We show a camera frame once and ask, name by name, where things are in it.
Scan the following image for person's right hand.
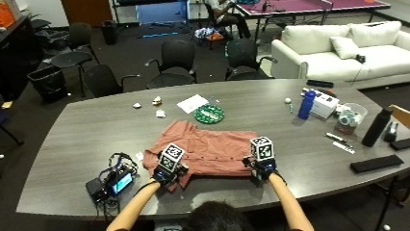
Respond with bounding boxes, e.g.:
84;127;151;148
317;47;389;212
241;155;279;181

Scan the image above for person's left hand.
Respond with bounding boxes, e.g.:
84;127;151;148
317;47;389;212
152;162;190;188

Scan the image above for salmon pink shirt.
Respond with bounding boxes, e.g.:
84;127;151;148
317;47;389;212
143;120;260;193

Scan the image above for white marker cube left glove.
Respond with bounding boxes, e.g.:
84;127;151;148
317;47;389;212
158;142;188;171

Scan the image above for white marker cube glove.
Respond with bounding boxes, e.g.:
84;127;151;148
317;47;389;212
249;136;276;162
158;142;188;171

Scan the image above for white marker cube right glove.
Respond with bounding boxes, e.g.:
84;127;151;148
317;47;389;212
249;136;276;162

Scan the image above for black electronic device with screen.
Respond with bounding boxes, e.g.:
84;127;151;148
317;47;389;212
86;165;139;202

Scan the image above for the person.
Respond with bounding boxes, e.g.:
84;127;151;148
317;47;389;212
183;200;257;231

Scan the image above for black marker pen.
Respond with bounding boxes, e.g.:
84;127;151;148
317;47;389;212
324;132;356;149

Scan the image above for white marker pen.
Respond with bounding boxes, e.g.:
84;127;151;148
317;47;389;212
332;141;357;155

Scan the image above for green round plate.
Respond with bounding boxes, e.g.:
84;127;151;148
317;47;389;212
194;104;225;125

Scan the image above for blue water bottle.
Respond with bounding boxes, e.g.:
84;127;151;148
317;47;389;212
297;90;319;120

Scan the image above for white paper sheet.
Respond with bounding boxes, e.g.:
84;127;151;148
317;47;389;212
176;93;211;115

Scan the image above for white cardboard box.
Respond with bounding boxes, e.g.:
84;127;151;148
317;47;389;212
311;93;341;119

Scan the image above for clear plastic container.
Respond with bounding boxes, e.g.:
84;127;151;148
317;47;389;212
333;102;369;135

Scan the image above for black flat case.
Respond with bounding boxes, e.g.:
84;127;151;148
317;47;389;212
349;154;405;174

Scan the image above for black water bottle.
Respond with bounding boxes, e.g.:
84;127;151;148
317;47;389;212
361;108;393;148

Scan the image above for black rectangular remote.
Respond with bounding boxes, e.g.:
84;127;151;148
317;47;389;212
305;79;336;89

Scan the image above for black office chair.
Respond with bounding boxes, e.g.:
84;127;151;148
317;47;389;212
144;38;199;90
51;21;102;97
224;38;279;81
83;64;146;98

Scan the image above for black flat object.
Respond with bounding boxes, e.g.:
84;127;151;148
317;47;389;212
391;138;410;152

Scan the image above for black trash bin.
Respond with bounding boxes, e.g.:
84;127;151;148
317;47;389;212
27;64;70;104

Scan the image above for white sofa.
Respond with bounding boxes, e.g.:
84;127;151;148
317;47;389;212
271;20;410;90

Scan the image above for white sofa cushion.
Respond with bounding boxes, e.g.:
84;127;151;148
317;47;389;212
328;36;361;60

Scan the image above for black cabinet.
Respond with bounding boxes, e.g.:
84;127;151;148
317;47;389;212
0;15;44;102

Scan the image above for purple table-tennis table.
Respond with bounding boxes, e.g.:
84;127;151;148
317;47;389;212
232;0;393;44

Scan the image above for black cables bundle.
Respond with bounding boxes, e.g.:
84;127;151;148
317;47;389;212
99;152;140;181

